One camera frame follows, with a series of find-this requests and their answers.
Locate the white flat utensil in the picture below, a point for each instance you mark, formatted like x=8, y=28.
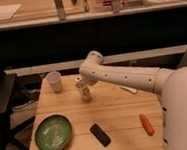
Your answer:
x=131, y=90

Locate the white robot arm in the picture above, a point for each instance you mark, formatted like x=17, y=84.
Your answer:
x=169, y=84

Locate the black rectangular phone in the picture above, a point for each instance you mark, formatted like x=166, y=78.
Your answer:
x=98, y=132

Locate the green round plate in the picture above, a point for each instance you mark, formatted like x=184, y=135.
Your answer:
x=53, y=133

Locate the white paper sheet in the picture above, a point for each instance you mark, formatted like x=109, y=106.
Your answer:
x=8, y=11

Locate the orange carrot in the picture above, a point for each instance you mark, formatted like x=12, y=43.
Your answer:
x=146, y=124

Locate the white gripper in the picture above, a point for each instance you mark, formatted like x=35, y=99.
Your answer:
x=83, y=89

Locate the white paper cup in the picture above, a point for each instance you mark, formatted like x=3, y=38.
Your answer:
x=54, y=79

